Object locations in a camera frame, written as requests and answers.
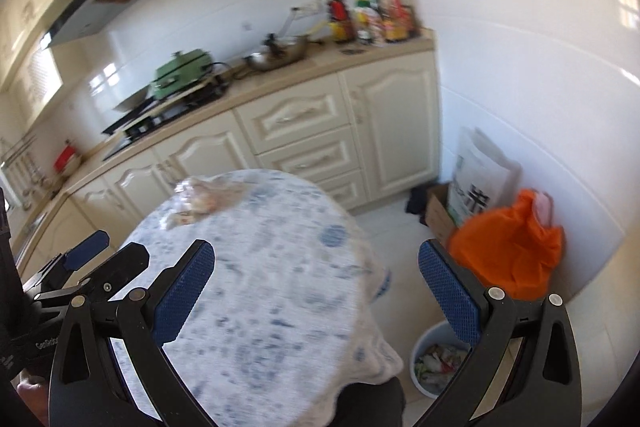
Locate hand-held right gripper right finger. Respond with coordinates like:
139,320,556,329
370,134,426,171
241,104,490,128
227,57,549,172
412,239,583,427

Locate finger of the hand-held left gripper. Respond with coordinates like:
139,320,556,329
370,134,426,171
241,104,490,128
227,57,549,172
77,242,151,305
20,230,110,303

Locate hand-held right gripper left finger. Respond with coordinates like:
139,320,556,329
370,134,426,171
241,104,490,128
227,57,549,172
48,239,217,427

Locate light blue waste bin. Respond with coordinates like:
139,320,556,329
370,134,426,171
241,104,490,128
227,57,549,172
411,321,473,397

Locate heap of wrappers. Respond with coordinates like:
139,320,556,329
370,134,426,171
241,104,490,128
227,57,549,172
415,343,471,392

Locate person's left hand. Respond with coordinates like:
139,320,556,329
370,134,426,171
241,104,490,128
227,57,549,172
16,381,51,427

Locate orange bag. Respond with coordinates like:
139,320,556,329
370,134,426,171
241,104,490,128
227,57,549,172
446,189,565,300

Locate cardboard box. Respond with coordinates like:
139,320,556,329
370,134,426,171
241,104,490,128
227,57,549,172
424,183,458,248

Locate red box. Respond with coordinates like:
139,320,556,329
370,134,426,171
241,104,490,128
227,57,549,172
54,139,80,172

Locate clear bag with pink contents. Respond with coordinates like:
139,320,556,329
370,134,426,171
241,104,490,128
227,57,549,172
165,176,251,228

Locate round table with speckled cloth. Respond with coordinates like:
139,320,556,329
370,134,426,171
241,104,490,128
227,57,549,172
107,169,405,427

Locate dark cloth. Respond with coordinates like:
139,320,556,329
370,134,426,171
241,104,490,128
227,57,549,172
405,184,436,225

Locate black glass gas hob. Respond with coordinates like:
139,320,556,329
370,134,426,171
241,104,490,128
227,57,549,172
102,92,226,162

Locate white printed bag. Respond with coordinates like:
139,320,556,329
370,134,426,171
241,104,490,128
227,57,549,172
446,125,522,228

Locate pink and white plastic bag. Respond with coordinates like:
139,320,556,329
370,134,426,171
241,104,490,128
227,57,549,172
530,191,555,228

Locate black induction cooker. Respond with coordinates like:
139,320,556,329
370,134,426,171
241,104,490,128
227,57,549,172
101,104,156,136

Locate person's leg in dark trousers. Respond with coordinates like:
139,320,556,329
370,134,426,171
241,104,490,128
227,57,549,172
330,376,407,427

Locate shallow metal pan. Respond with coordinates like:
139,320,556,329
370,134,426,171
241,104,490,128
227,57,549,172
112,86,153,112

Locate wooden board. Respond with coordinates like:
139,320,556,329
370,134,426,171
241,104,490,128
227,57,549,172
122,79,231,142

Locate small cream lattice door cabinet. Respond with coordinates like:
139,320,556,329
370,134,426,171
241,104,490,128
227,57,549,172
10,47,63,128

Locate cream base cabinets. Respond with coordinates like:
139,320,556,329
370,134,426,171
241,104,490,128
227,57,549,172
10,39,441,288

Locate green electric pot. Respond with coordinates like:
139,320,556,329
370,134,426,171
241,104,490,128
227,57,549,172
150,49,216,100

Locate steel wok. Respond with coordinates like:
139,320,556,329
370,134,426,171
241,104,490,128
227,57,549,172
243,33,311,72

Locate cluster of condiment bottles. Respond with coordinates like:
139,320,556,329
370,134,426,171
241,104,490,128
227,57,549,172
325,0,423,45

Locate metal utensil rail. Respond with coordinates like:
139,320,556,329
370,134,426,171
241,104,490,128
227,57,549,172
0,134,38,168

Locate cream door frame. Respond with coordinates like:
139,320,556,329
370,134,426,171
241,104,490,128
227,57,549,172
565,207,640,427

